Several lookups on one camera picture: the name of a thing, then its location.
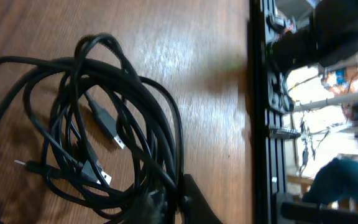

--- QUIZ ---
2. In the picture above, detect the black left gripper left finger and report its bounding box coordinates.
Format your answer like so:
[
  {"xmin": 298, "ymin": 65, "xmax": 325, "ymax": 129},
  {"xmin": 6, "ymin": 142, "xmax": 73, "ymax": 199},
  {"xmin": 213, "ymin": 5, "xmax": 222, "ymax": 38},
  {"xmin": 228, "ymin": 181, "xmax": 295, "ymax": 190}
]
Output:
[{"xmin": 123, "ymin": 190, "xmax": 167, "ymax": 224}]

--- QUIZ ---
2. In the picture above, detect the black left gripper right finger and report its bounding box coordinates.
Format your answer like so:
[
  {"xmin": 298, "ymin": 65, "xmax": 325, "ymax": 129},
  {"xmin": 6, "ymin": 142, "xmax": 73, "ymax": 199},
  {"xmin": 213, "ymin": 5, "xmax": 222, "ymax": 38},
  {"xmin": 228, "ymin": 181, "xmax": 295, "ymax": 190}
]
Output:
[{"xmin": 178, "ymin": 174, "xmax": 222, "ymax": 224}]

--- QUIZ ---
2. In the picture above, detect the black cable bundle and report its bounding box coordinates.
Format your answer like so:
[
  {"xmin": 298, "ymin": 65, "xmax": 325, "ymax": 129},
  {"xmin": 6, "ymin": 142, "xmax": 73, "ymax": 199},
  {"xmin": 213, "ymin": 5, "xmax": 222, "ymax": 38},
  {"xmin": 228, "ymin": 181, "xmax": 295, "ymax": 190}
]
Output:
[{"xmin": 0, "ymin": 32, "xmax": 186, "ymax": 224}]

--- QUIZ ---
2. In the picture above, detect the person in blue jeans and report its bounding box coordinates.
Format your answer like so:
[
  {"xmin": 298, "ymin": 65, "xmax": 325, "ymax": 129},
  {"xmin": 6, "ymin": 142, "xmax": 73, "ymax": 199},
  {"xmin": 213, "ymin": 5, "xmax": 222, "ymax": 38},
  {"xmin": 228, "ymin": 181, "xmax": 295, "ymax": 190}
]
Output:
[{"xmin": 301, "ymin": 158, "xmax": 358, "ymax": 205}]

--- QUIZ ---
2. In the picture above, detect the black aluminium frame rail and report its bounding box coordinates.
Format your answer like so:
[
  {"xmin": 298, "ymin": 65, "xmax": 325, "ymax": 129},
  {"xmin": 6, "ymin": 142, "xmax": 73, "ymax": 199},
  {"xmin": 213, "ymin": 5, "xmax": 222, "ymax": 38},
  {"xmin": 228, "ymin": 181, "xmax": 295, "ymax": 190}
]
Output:
[{"xmin": 248, "ymin": 0, "xmax": 294, "ymax": 223}]

